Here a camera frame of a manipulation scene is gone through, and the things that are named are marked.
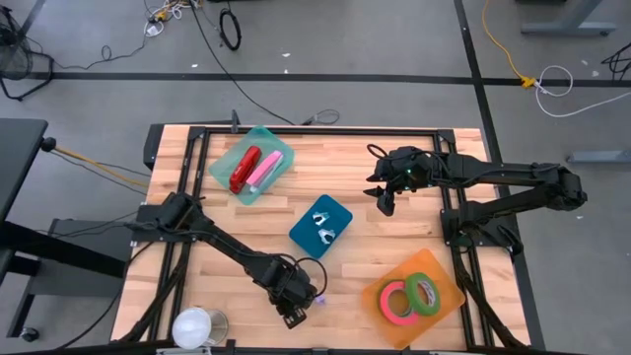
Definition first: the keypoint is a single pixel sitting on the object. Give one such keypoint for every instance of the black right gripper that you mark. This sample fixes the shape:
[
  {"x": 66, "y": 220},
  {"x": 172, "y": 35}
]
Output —
[{"x": 406, "y": 167}]

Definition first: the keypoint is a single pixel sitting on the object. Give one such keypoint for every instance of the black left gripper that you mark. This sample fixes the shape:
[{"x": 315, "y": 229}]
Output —
[{"x": 288, "y": 286}]

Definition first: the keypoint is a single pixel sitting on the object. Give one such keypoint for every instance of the pink tape roll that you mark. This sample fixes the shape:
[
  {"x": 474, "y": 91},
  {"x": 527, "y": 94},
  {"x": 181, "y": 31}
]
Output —
[{"x": 394, "y": 319}]

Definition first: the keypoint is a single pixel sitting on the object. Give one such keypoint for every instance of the red stapler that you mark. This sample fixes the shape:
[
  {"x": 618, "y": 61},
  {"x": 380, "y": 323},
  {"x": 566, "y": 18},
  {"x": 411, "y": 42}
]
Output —
[{"x": 245, "y": 170}]

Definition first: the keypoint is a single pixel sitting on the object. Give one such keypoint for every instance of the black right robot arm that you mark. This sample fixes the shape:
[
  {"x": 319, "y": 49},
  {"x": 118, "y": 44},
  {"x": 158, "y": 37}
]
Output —
[{"x": 493, "y": 170}]

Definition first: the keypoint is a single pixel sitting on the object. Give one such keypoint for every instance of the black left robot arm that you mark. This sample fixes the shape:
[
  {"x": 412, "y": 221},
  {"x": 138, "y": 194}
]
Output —
[{"x": 222, "y": 241}]

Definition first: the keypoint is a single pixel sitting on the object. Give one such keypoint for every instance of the purple staple remover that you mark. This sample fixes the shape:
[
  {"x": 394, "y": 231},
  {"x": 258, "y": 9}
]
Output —
[{"x": 321, "y": 299}]

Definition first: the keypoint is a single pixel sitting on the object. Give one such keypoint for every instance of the teal plastic bin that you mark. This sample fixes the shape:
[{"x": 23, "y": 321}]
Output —
[{"x": 305, "y": 236}]

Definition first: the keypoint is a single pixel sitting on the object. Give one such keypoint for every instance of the translucent orange plastic bin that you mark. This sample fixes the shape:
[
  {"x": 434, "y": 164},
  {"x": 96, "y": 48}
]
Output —
[{"x": 443, "y": 315}]

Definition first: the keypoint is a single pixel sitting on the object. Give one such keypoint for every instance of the translucent green plastic bin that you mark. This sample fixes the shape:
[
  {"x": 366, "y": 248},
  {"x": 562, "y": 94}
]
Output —
[{"x": 222, "y": 172}]

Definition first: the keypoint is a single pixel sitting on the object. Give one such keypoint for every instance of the grey desk foot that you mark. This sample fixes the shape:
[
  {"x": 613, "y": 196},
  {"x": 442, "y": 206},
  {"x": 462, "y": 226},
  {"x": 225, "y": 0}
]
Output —
[
  {"x": 567, "y": 27},
  {"x": 599, "y": 157}
]

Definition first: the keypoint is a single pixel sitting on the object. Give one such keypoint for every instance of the black desk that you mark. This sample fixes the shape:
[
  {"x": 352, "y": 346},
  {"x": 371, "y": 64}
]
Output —
[{"x": 20, "y": 163}]

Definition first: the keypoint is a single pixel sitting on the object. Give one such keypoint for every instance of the black aluminium rig frame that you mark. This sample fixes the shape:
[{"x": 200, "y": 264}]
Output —
[{"x": 320, "y": 131}]

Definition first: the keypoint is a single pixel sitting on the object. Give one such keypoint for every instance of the black clamp post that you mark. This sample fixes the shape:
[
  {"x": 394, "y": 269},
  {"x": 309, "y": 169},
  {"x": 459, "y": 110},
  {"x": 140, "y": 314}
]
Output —
[{"x": 235, "y": 122}]

